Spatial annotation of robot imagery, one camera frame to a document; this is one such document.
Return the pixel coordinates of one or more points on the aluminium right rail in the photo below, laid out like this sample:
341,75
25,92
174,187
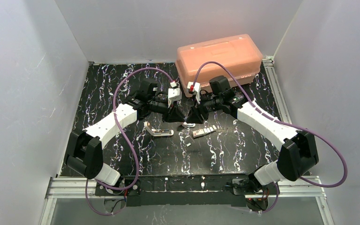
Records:
268,64

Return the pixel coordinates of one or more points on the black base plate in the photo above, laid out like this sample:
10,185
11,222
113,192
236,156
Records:
207,189

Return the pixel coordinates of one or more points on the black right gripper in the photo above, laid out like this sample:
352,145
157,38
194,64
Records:
200,110

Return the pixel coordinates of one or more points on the white staples box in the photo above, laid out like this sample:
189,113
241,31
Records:
204,131

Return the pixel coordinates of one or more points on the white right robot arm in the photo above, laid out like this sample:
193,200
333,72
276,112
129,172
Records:
297,148

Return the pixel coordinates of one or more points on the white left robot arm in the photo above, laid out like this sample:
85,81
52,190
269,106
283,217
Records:
84,153

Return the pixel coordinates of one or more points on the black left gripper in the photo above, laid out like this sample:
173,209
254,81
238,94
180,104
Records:
168,112

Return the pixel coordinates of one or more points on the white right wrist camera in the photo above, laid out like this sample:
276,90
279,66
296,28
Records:
194,90

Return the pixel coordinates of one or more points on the aluminium front rail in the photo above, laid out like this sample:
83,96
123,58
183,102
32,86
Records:
78,188

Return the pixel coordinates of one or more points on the aluminium rail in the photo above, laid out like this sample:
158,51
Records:
268,64
78,188

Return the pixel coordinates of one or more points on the pink white small stapler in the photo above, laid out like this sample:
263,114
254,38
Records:
188,125

